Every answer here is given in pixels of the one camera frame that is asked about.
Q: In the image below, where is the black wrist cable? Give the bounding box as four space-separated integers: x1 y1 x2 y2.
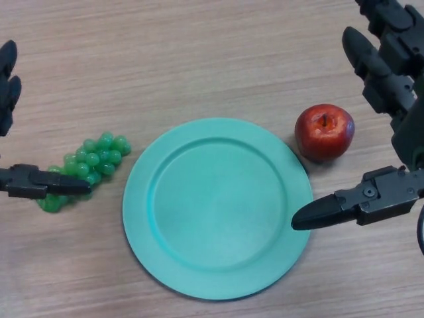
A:
416 204 424 256

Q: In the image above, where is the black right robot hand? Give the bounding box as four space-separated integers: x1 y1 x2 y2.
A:
290 0 424 231

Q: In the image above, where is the green grape bunch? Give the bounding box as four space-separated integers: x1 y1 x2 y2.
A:
35 131 132 214

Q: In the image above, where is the teal round plate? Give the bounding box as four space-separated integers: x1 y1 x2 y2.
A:
122 117 314 301

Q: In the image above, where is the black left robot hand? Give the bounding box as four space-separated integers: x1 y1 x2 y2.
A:
0 40 93 201

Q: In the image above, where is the red apple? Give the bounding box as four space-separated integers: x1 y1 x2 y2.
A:
294 103 356 163

